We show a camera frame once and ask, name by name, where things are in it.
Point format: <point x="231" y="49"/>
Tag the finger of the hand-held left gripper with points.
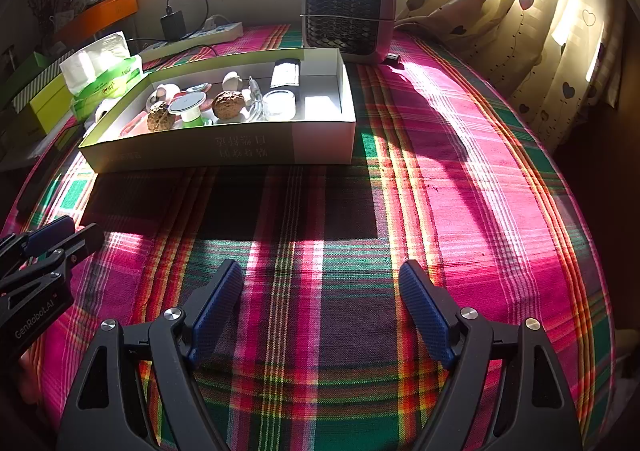
<point x="82" y="241"/>
<point x="47" y="233"/>

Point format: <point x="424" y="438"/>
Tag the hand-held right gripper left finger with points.
<point x="217" y="311"/>

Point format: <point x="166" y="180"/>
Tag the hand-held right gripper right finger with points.
<point x="425" y="311"/>

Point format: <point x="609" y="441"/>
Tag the carved dark walnut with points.
<point x="161" y="117"/>

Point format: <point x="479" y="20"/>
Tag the green plastic cup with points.
<point x="191" y="120"/>

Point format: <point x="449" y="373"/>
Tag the round white disc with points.
<point x="186" y="103"/>

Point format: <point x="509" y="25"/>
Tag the wrinkled brown walnut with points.
<point x="228" y="106"/>

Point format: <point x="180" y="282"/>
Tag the translucent white jar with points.
<point x="280" y="104"/>

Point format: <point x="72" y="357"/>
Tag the white mushroom-shaped knob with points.
<point x="232" y="81"/>

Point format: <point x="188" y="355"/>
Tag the shallow cardboard box tray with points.
<point x="320" y="106"/>

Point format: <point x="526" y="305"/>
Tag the yellow-green box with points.
<point x="50" y="108"/>

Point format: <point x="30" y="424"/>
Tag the plaid pink green cloth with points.
<point x="325" y="211"/>

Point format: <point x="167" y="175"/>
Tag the white round holder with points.
<point x="165" y="92"/>

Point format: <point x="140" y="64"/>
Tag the green tissue pack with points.
<point x="102" y="68"/>

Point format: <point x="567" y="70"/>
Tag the orange box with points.
<point x="100" y="16"/>

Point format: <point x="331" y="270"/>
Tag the black charger adapter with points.
<point x="172" y="26"/>

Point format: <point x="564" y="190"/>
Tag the white power strip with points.
<point x="200" y="38"/>

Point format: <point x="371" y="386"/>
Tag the black rectangular device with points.
<point x="286" y="72"/>

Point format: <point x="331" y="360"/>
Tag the white plug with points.
<point x="216" y="22"/>

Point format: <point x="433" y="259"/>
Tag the cream heart-print curtain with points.
<point x="525" y="31"/>

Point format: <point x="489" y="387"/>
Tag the grey desktop fan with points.
<point x="347" y="11"/>

